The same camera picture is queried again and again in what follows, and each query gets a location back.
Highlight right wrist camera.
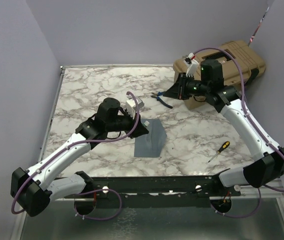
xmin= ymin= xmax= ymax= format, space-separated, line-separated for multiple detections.
xmin=184 ymin=52 xmax=200 ymax=76

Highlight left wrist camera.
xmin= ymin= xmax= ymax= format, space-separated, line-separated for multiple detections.
xmin=125 ymin=97 xmax=144 ymax=119

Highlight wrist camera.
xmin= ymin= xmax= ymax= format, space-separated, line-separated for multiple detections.
xmin=125 ymin=97 xmax=144 ymax=119
xmin=184 ymin=52 xmax=200 ymax=76

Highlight grey envelope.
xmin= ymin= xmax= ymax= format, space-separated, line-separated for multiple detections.
xmin=134 ymin=119 xmax=167 ymax=158

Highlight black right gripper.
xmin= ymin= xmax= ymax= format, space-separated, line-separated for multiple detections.
xmin=164 ymin=72 xmax=209 ymax=101

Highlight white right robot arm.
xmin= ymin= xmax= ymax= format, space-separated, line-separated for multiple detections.
xmin=163 ymin=59 xmax=284 ymax=196

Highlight yellow black screwdriver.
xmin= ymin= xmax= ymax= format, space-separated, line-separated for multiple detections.
xmin=208 ymin=141 xmax=230 ymax=162

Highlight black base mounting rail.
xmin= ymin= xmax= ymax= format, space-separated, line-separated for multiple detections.
xmin=67 ymin=175 xmax=240 ymax=212

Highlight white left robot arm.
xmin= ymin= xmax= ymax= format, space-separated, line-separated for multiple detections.
xmin=10 ymin=96 xmax=149 ymax=217

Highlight blue handled pliers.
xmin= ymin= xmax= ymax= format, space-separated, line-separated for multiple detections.
xmin=150 ymin=91 xmax=173 ymax=109

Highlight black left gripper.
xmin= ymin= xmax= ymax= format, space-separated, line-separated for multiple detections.
xmin=107 ymin=108 xmax=149 ymax=139

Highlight tan plastic toolbox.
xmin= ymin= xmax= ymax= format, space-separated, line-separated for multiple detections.
xmin=173 ymin=40 xmax=267 ymax=110

